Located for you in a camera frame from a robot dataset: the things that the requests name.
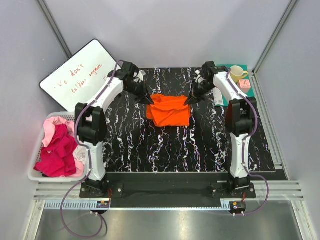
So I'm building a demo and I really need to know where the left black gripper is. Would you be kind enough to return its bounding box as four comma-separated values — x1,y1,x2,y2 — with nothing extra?
125,80,155,107

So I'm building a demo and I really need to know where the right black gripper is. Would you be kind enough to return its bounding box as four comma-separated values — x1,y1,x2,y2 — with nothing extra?
184,80,216,108

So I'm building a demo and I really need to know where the orange t shirt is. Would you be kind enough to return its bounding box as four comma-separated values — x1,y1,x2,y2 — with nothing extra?
146,94,191,127

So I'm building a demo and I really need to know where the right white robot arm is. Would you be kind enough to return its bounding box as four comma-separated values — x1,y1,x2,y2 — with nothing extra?
184,61,258,199

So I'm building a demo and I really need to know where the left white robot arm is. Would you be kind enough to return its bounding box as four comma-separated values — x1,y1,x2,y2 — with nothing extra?
74,60,154,198

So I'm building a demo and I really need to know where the yellow mug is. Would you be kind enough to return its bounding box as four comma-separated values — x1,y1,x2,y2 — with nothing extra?
230,65,248,84

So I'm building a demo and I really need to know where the pink cube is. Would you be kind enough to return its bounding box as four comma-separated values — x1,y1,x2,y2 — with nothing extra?
237,79,252,94

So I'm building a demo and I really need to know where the green book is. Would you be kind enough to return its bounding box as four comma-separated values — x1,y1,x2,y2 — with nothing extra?
213,64,255,107

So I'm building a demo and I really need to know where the white whiteboard with red writing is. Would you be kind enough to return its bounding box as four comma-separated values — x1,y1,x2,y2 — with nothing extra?
39,39,116,112

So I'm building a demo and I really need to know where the white t shirt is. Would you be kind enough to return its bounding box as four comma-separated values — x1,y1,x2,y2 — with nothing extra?
73,145,87,166

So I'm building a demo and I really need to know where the light pink t shirt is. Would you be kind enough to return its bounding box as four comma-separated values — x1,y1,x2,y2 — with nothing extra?
42,116,75,148

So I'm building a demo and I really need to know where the magenta t shirt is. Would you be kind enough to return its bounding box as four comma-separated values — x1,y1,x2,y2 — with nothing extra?
33,124,78,178

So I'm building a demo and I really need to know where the white plastic laundry basket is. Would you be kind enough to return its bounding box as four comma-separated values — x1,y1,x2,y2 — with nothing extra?
27,127,89,183

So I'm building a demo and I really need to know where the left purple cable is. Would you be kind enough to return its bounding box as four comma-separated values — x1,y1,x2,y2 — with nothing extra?
60,59,126,237

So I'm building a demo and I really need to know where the purple cable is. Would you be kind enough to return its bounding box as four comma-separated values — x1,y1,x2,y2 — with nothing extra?
60,59,126,237
219,66,270,216

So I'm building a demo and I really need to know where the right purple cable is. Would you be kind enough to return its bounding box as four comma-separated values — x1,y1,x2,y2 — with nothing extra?
219,66,270,216

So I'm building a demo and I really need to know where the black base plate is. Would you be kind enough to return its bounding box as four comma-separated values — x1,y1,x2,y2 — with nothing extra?
79,172,256,199

